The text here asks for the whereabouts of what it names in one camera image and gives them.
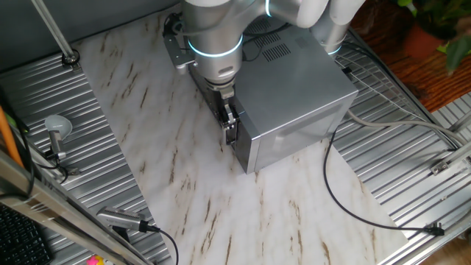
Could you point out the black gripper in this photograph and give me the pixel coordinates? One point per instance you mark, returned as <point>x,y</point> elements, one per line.
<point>217,94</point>

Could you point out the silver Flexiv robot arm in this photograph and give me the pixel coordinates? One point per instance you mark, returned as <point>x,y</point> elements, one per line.
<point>217,37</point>

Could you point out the silver microwave oven body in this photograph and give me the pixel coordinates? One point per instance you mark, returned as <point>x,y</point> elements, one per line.
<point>294,92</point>

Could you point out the white marble pattern board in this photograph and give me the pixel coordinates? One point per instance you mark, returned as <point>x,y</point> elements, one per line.
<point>221,206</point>

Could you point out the yellow pony toy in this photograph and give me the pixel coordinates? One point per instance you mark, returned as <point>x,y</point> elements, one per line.
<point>95,260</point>

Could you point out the terracotta plant pot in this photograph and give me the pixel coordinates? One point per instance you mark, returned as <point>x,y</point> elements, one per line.
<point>419,44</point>

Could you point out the orange rod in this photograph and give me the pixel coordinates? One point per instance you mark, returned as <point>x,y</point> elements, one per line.
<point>9,140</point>

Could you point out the green leafy houseplant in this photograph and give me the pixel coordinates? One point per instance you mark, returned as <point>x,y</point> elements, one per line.
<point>458,51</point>

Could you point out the black keyboard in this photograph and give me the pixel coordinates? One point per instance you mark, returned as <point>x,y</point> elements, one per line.
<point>20,239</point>

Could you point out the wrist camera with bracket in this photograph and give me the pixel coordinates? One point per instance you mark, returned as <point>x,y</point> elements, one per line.
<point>178,51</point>

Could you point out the silver camera on stand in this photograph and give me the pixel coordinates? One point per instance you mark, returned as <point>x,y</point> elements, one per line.
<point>119,218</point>

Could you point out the small metal clamp bracket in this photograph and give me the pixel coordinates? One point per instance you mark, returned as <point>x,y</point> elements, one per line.
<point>73,171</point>

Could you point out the metal camera pole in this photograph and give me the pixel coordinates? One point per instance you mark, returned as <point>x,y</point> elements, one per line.
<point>55,33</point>

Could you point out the aluminium frame beam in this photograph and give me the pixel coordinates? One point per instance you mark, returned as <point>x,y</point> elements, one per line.
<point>55,217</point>

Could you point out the metal corner bracket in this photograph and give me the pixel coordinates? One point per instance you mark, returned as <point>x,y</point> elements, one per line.
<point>439,168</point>

